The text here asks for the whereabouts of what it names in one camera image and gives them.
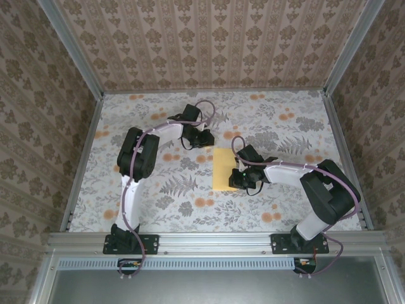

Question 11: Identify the grey metal sheet panel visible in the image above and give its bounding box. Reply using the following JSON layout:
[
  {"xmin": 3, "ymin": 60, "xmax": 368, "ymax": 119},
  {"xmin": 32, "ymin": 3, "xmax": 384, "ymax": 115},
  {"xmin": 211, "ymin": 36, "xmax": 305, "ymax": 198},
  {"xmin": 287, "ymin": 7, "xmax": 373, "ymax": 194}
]
[{"xmin": 47, "ymin": 267, "xmax": 392, "ymax": 304}]

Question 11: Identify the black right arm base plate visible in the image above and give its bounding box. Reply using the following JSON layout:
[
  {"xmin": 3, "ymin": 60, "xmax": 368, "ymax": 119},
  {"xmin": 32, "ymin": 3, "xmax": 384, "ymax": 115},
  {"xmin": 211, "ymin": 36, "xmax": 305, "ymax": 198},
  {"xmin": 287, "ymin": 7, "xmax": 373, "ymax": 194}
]
[{"xmin": 271, "ymin": 232, "xmax": 330, "ymax": 255}]

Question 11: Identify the wide aluminium frame rail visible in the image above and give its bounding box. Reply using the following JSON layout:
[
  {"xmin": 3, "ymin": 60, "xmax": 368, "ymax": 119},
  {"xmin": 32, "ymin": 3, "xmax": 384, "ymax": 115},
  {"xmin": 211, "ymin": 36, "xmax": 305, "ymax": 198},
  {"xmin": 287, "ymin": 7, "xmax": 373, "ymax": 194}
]
[{"xmin": 46, "ymin": 230, "xmax": 389, "ymax": 256}]

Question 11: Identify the aluminium frame post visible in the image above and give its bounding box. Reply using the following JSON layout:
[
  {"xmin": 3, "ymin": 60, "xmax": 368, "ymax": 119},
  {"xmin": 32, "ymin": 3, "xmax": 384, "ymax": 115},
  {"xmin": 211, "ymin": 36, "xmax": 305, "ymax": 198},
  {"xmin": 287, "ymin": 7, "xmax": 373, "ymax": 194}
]
[
  {"xmin": 324, "ymin": 0, "xmax": 380, "ymax": 96},
  {"xmin": 39, "ymin": 0, "xmax": 105, "ymax": 98}
]

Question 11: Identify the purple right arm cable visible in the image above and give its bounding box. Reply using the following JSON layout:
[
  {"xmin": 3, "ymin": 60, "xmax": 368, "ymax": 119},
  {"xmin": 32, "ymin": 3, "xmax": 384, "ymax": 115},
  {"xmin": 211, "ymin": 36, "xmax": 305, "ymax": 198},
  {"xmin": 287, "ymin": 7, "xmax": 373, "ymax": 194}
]
[{"xmin": 231, "ymin": 136, "xmax": 362, "ymax": 279}]

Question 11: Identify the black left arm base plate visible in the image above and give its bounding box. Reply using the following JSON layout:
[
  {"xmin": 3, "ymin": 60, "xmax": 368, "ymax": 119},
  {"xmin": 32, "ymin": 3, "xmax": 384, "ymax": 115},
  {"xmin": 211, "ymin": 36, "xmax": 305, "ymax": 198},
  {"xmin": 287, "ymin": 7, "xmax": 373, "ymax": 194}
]
[{"xmin": 103, "ymin": 233, "xmax": 159, "ymax": 255}]

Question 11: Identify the aluminium side rail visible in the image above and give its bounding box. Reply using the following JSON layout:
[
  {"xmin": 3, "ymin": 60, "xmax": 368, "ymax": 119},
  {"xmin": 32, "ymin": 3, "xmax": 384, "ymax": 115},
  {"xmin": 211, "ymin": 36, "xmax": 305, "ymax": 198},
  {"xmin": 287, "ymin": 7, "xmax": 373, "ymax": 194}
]
[
  {"xmin": 59, "ymin": 94, "xmax": 105, "ymax": 231},
  {"xmin": 324, "ymin": 94, "xmax": 376, "ymax": 231}
]

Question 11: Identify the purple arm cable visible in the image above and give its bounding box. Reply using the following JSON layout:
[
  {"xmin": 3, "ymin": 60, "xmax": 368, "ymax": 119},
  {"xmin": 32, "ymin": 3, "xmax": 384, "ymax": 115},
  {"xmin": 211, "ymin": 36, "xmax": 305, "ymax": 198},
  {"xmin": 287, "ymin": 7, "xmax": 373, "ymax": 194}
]
[
  {"xmin": 118, "ymin": 99, "xmax": 217, "ymax": 280},
  {"xmin": 231, "ymin": 136, "xmax": 362, "ymax": 279}
]

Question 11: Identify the grey slotted cable duct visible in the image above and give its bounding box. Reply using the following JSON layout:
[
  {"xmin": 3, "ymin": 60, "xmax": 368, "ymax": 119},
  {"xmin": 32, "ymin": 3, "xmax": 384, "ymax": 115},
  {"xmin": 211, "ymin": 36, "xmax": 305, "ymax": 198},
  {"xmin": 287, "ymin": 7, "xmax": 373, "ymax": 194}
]
[{"xmin": 58, "ymin": 256, "xmax": 320, "ymax": 269}]

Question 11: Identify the yellow cloth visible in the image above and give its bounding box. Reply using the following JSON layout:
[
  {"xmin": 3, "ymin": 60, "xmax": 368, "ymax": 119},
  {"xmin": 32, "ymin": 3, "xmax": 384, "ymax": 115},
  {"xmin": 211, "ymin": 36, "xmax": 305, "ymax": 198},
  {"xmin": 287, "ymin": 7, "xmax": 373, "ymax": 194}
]
[{"xmin": 212, "ymin": 148, "xmax": 239, "ymax": 191}]

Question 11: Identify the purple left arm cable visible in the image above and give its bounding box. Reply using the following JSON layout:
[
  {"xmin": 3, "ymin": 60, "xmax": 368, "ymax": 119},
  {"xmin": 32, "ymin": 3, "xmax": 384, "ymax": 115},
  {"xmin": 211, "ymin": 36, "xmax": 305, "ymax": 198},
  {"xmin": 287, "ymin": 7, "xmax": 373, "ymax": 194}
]
[{"xmin": 118, "ymin": 99, "xmax": 217, "ymax": 280}]

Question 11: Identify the floral patterned table cover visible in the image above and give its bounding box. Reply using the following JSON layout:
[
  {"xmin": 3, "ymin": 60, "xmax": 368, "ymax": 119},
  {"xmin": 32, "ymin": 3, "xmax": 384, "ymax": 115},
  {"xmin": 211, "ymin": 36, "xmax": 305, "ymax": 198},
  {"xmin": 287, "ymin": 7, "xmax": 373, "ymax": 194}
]
[{"xmin": 67, "ymin": 91, "xmax": 365, "ymax": 232}]

